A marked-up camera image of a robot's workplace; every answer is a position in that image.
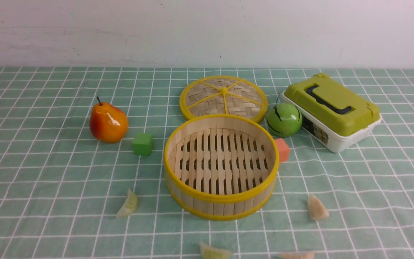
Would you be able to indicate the orange red pear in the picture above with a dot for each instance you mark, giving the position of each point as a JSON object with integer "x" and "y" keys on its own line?
{"x": 108, "y": 123}

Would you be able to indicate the white dumpling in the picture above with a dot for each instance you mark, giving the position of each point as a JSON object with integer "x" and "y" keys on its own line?
{"x": 316, "y": 209}
{"x": 299, "y": 255}

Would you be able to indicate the green checkered tablecloth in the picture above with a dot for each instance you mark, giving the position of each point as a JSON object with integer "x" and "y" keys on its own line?
{"x": 60, "y": 187}

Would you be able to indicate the orange cube block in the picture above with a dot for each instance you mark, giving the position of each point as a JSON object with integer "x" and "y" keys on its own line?
{"x": 283, "y": 150}

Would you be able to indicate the green cube block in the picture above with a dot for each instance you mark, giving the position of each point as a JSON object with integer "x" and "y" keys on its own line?
{"x": 143, "y": 144}

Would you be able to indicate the bamboo steamer tray yellow rim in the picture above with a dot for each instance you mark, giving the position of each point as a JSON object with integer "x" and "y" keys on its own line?
{"x": 221, "y": 167}

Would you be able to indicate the woven bamboo steamer lid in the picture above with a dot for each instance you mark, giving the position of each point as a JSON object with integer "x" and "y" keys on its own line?
{"x": 223, "y": 95}

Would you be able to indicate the green lidded white box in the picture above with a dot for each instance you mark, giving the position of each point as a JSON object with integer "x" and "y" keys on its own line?
{"x": 335, "y": 115}

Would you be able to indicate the pale green dumpling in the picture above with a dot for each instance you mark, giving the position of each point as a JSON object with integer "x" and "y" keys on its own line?
{"x": 211, "y": 252}
{"x": 129, "y": 206}

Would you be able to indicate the green apple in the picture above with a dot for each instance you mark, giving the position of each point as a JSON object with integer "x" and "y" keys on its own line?
{"x": 284, "y": 119}

